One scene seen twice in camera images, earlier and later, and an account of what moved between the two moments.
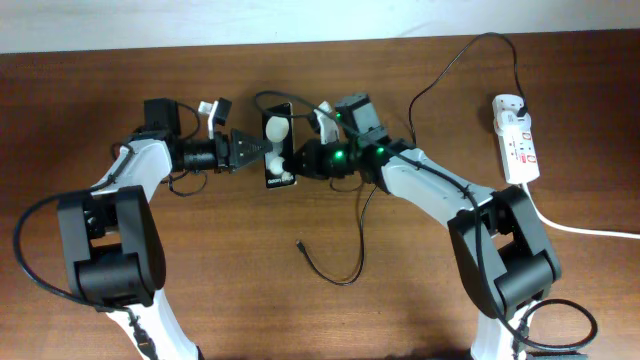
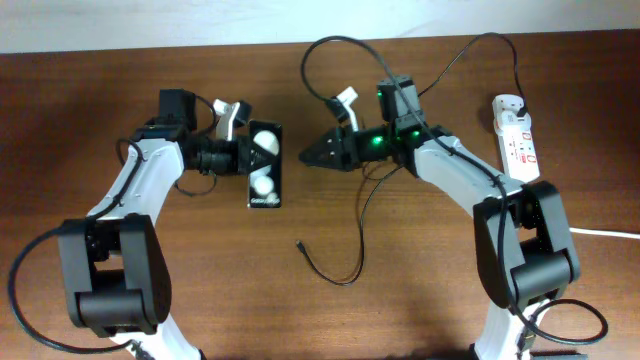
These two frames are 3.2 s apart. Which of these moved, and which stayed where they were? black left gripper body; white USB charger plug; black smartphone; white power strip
Moved: black smartphone
Stayed: white USB charger plug; white power strip; black left gripper body
